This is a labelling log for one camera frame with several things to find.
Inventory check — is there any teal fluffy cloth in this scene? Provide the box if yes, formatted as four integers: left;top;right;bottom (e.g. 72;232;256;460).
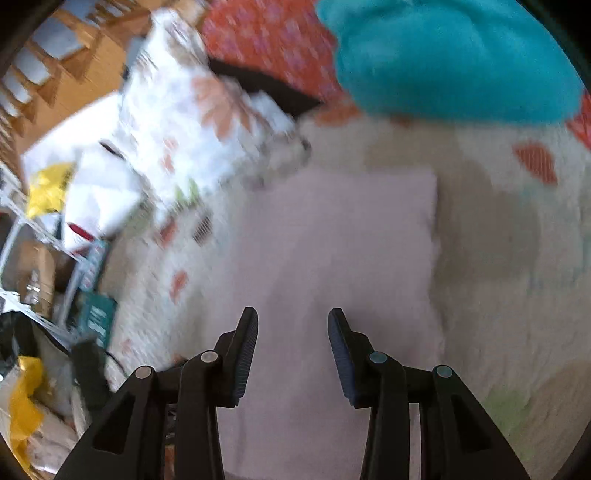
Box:
316;0;587;126

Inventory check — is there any white plastic bag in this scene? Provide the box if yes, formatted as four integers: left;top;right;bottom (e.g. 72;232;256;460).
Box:
60;143;145;252

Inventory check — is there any white floral pillow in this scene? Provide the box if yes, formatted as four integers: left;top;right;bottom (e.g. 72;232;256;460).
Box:
117;9;311;220

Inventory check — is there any red patterned pillow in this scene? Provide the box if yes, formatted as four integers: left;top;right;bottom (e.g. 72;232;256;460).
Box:
198;0;363;114

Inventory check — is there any pink small shirt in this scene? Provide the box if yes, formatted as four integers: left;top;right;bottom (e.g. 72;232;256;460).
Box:
215;166;446;480

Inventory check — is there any white wire rack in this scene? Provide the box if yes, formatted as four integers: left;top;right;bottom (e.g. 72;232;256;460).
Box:
0;161;109;335

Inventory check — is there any yellow crumpled bag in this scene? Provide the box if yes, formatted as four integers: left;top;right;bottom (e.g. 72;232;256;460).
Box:
8;355;48;469

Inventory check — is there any white floral bedspread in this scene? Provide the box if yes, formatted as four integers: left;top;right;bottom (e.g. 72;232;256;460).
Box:
104;88;591;467

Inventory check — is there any yellow plastic bag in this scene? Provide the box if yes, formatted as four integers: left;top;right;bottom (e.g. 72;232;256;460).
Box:
25;164;78;219

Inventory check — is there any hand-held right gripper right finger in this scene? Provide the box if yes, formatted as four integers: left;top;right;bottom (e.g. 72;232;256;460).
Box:
328;308;532;480

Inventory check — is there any teal box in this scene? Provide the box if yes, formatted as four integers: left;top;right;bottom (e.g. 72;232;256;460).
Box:
75;240;117;349

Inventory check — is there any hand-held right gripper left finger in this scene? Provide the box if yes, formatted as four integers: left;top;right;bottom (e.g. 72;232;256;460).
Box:
54;307;259;480

